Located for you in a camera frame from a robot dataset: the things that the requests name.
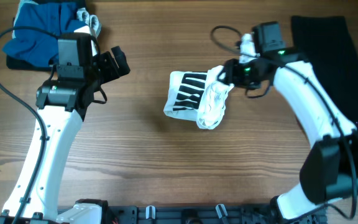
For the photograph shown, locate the white t-shirt black print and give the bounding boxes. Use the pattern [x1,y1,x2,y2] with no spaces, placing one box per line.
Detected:
[162,32,260,130]

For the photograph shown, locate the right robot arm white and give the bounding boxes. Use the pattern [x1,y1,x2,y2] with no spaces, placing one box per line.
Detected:
[218,48,358,223]

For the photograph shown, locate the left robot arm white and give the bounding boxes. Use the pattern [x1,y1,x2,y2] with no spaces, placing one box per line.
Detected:
[0,47,130,223]

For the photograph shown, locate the grey white-trimmed garment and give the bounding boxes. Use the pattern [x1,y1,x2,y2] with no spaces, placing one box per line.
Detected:
[76,7,102,37]

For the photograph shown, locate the blue button shirt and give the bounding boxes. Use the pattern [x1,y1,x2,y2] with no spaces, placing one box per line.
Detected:
[1,2,88,68]

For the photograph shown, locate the black trousers right side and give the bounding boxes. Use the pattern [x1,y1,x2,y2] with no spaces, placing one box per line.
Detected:
[291,16,358,129]

